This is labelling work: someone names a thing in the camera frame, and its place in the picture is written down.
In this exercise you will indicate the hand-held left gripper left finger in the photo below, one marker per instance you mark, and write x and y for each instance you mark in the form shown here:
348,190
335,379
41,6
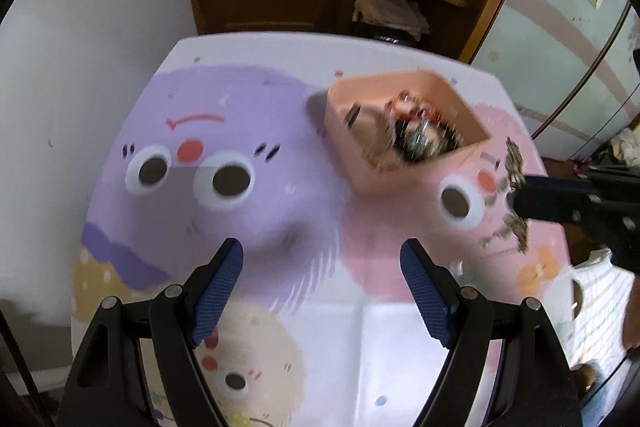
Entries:
220,287

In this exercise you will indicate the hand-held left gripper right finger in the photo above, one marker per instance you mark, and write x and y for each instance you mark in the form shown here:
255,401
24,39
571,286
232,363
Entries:
425,292

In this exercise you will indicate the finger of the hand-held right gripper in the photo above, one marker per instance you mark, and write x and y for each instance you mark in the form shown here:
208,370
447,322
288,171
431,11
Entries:
555,199

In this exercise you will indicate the gold leaf pendant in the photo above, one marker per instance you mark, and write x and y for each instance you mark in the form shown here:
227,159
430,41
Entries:
514,162

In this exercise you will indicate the pink box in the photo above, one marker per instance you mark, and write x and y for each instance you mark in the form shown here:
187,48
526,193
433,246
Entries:
400,179

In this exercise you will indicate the light crumpled cloth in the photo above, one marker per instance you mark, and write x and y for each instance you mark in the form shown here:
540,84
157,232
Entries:
625,144

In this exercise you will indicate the cartoon printed tablecloth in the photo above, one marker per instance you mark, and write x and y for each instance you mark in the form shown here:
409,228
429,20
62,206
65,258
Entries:
250,207

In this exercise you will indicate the white striped cloth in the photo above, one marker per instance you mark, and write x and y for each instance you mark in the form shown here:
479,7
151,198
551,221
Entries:
600,307

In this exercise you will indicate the pale sliding door wardrobe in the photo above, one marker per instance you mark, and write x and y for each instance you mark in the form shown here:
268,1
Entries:
550,67

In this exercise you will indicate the folded beige cloth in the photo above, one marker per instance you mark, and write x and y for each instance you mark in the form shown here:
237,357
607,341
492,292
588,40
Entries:
390,12

